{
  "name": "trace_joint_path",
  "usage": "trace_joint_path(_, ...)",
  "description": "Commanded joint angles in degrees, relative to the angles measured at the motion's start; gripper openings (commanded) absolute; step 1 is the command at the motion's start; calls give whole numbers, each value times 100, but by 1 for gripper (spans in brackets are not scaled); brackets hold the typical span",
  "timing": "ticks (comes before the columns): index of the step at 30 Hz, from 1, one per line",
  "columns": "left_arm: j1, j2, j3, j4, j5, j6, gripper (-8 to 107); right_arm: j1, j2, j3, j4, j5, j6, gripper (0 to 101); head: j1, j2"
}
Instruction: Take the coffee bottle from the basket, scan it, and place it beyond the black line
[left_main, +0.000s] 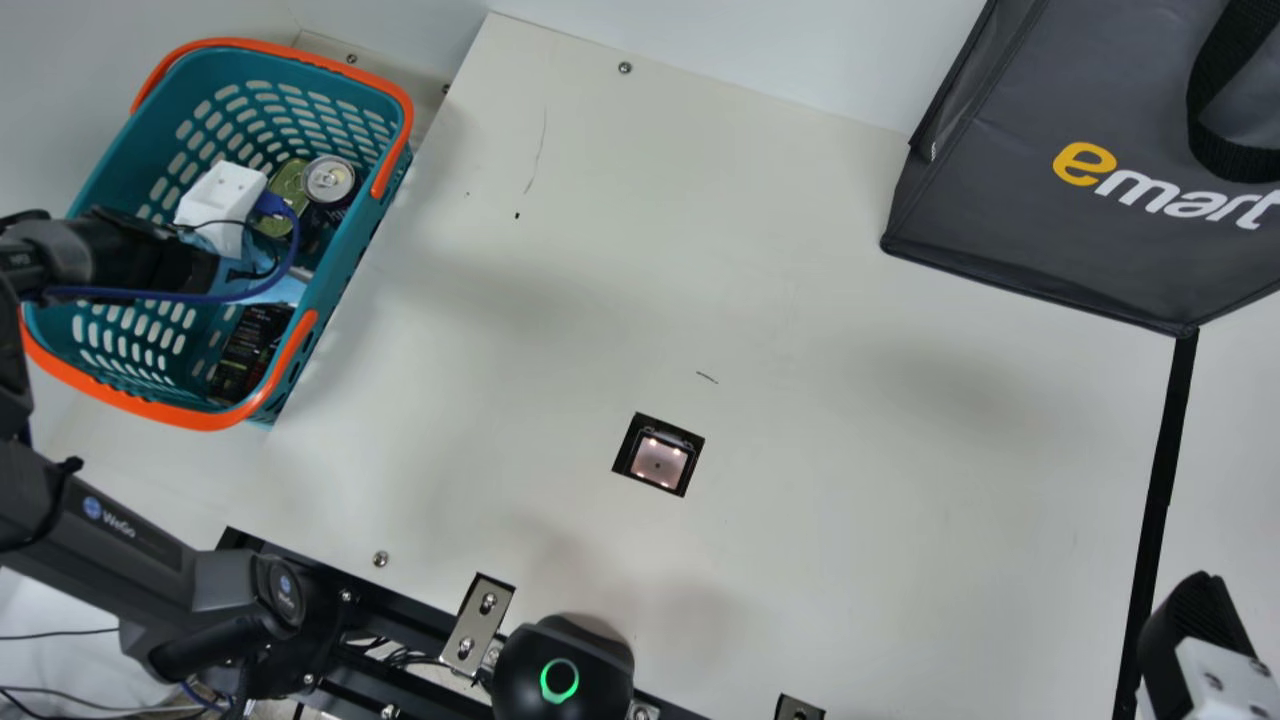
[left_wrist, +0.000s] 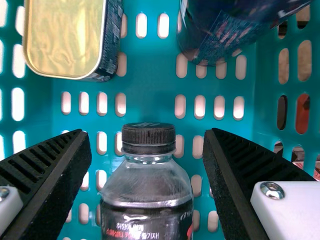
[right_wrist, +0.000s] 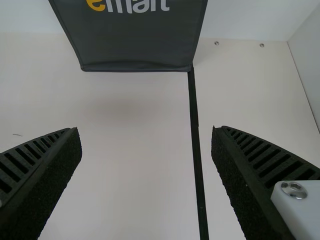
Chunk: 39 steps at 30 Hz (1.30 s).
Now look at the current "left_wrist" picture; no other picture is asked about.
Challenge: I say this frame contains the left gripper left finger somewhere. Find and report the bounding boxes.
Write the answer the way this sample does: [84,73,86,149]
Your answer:
[0,128,93,240]

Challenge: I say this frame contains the rectangular tin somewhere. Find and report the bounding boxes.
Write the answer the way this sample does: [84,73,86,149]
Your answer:
[22,0,125,83]

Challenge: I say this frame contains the teal shopping basket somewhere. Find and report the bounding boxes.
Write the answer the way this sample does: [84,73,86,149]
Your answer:
[0,0,320,240]

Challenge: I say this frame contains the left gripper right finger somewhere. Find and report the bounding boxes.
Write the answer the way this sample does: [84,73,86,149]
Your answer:
[202,127,320,240]

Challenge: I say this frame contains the dark coffee bottle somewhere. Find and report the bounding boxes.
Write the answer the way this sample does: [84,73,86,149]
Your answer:
[99,121,195,240]

